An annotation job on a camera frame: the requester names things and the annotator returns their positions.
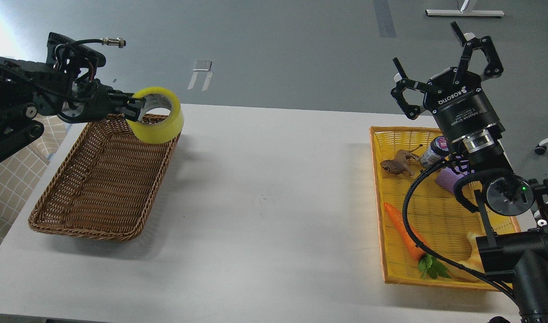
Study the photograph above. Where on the yellow packing tape roll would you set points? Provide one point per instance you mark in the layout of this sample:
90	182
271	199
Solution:
162	131

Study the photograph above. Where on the brown toy frog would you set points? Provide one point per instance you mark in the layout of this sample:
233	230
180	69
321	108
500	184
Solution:
400	163

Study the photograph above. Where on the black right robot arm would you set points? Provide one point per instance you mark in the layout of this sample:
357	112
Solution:
513	210

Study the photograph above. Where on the office chair caster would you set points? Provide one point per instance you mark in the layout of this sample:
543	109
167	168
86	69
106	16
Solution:
541	147

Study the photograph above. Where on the toy croissant bread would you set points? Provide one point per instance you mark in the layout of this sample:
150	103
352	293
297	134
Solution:
473	262

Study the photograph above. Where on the beige checkered cloth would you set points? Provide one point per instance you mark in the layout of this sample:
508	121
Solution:
20	173

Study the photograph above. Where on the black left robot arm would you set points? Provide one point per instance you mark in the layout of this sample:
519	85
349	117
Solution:
65	85

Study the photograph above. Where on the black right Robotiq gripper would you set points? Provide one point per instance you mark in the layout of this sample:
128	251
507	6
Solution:
466	110

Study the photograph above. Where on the yellow plastic basket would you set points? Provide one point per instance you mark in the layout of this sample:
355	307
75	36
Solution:
433	212

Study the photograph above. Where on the orange toy carrot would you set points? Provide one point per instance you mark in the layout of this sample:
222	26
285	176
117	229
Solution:
427	265

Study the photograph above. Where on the brown wicker basket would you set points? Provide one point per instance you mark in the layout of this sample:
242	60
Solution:
106	185

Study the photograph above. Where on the white table leg base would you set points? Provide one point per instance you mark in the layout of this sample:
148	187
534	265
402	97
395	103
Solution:
466	9

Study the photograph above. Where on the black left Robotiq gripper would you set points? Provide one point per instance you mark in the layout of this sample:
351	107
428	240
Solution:
103	100

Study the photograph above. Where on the purple foam block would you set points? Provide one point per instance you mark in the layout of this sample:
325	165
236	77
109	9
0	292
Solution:
448	177

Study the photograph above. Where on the small dark lidded jar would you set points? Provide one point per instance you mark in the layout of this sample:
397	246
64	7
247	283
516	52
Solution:
438	149

